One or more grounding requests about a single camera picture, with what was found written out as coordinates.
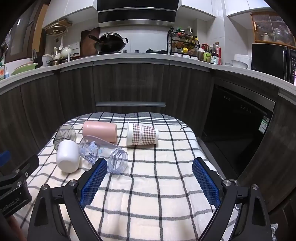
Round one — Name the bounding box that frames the green tray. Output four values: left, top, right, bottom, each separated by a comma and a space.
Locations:
10, 62, 38, 76

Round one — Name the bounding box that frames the black knife block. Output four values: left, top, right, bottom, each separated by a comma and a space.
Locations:
32, 49, 43, 67

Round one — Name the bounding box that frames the wooden glass-front cabinet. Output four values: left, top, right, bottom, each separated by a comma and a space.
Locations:
250, 11, 296, 44

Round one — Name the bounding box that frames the black range hood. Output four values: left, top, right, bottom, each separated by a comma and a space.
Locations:
97, 0, 181, 28

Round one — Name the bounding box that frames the steel pot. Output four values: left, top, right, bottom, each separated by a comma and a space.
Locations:
48, 58, 69, 67

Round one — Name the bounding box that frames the black built-in dishwasher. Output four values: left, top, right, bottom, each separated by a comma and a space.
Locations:
201, 80, 277, 178

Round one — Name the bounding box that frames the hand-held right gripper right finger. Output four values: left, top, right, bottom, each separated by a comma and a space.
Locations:
192, 157, 273, 241

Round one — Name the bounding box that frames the black wire spice rack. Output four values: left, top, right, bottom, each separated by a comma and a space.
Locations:
167, 30, 200, 59

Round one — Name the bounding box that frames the checked white cloth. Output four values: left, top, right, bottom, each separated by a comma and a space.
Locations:
13, 112, 238, 241

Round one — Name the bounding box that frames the white cup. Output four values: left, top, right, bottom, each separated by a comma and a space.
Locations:
56, 140, 80, 173

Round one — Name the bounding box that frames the grey drawer handle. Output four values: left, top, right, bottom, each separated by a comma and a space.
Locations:
95, 101, 166, 107

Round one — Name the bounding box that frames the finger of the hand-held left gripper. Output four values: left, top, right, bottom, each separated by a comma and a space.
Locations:
0, 154, 40, 189
0, 151, 11, 166

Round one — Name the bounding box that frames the pink cup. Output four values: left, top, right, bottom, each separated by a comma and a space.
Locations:
83, 121, 117, 143

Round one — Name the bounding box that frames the white teapot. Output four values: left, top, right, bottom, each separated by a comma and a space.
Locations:
60, 46, 73, 59

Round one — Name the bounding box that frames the plaid paper cup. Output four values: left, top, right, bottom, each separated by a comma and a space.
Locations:
126, 122, 159, 147

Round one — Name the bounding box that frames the black microwave oven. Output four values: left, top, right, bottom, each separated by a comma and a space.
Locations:
251, 43, 296, 85

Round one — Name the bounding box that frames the black wok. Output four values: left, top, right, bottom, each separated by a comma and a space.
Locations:
88, 32, 128, 53

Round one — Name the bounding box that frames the brown wooden cutting board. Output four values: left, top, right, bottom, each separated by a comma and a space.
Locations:
80, 27, 100, 57

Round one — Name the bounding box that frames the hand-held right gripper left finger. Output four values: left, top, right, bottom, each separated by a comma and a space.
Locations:
27, 158, 108, 241

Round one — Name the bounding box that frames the wall-mounted metal rack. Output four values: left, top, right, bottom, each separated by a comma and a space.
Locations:
44, 19, 73, 37

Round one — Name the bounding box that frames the white bowl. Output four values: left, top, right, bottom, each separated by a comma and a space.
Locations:
231, 60, 249, 69

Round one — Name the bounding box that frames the grey glass cup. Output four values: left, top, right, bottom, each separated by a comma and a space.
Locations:
53, 125, 77, 151

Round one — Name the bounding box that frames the clear plastic bottle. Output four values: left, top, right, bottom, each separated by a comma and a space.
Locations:
78, 136, 128, 174

